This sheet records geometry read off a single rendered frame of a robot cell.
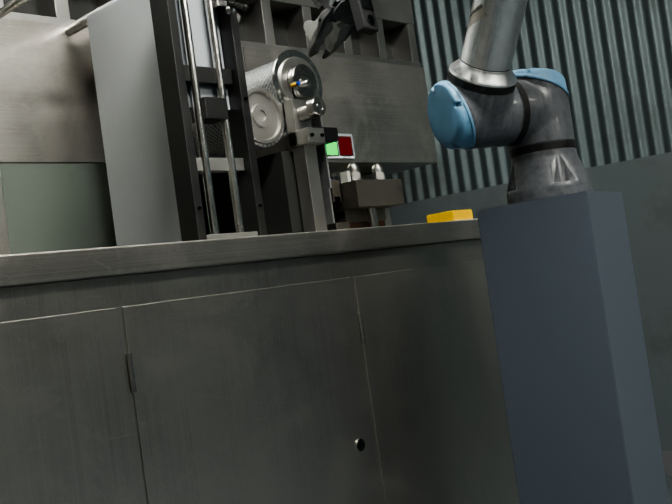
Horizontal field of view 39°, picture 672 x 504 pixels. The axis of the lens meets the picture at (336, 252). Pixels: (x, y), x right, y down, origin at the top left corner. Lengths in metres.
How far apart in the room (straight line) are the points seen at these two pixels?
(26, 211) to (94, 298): 0.67
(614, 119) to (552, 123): 1.82
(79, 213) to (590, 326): 1.08
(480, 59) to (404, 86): 1.32
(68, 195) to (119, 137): 0.18
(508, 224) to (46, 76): 1.02
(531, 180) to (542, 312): 0.23
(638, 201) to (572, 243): 1.85
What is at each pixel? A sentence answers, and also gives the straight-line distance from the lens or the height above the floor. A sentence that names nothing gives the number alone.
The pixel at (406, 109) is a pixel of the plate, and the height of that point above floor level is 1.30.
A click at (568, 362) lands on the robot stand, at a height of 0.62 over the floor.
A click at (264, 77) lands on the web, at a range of 2.07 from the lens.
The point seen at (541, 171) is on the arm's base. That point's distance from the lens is 1.66.
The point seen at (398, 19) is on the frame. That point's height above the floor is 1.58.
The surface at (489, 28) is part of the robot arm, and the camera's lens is 1.57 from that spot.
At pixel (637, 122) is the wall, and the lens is 3.48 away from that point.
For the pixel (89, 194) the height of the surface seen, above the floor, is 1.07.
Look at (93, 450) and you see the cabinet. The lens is 1.35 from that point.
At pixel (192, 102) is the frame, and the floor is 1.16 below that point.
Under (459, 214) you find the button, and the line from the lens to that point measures 1.97.
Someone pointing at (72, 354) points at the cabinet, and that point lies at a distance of 1.34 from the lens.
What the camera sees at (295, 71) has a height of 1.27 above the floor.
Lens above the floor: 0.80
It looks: 2 degrees up
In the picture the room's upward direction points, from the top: 8 degrees counter-clockwise
